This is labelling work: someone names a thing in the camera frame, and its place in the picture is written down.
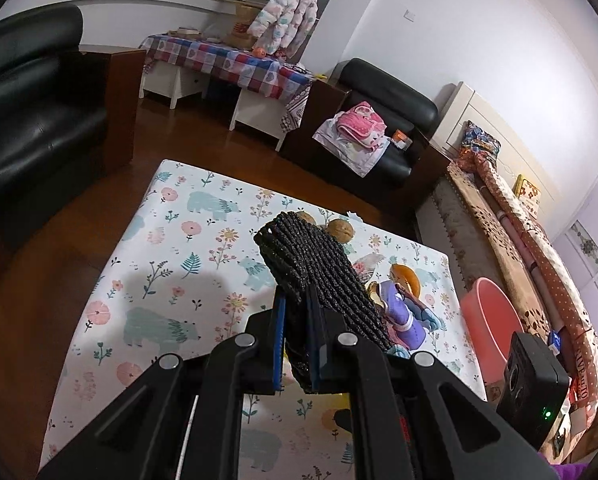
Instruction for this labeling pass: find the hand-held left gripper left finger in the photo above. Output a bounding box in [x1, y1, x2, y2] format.
[36, 287, 287, 480]

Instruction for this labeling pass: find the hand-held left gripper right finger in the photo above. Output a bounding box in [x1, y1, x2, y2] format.
[306, 285, 560, 480]

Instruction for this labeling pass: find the pink plastic bucket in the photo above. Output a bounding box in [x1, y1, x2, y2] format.
[460, 277, 537, 401]

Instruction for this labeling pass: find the black foam net sleeve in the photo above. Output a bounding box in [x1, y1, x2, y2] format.
[254, 212, 394, 393]

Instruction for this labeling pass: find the person's right forearm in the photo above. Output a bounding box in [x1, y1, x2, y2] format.
[540, 452, 598, 480]

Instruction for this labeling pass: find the white striped wrapper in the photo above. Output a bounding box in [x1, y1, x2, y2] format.
[353, 254, 386, 282]

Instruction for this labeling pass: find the purple toy figure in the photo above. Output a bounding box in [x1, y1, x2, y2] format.
[366, 264, 447, 358]

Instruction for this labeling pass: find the floral bear tablecloth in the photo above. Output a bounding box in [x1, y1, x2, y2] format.
[39, 160, 490, 480]

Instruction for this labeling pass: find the orange dotted quilt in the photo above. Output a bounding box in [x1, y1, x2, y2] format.
[456, 149, 598, 403]

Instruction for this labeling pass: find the lilac wardrobe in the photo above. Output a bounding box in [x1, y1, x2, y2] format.
[553, 156, 598, 343]

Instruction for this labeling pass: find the brown leaf blanket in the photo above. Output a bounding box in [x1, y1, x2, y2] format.
[446, 164, 560, 343]

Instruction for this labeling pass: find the white printed cloth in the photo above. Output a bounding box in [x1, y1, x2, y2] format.
[313, 114, 392, 179]

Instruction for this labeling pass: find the yellow floral pillow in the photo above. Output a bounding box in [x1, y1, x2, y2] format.
[512, 174, 541, 212]

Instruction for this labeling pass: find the pink cartoon garment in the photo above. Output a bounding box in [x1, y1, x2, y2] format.
[334, 101, 386, 152]

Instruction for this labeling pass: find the colourful cartoon pillow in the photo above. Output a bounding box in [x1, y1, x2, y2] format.
[460, 120, 502, 162]

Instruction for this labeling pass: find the black leather armchair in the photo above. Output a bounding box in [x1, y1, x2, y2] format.
[279, 57, 452, 196]

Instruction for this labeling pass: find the white table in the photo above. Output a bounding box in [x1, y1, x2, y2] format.
[139, 59, 290, 153]

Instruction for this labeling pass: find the checked tablecloth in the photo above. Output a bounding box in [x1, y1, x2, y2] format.
[141, 34, 314, 133]

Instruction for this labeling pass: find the dark wooden side cabinet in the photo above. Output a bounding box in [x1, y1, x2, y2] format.
[79, 45, 147, 173]

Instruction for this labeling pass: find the white bed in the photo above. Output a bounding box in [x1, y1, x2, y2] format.
[414, 81, 598, 461]

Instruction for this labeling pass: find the pink white puffy jacket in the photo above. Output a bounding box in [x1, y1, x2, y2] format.
[249, 0, 320, 58]

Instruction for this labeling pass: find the black leather sofa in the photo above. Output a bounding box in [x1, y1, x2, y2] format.
[0, 2, 110, 243]

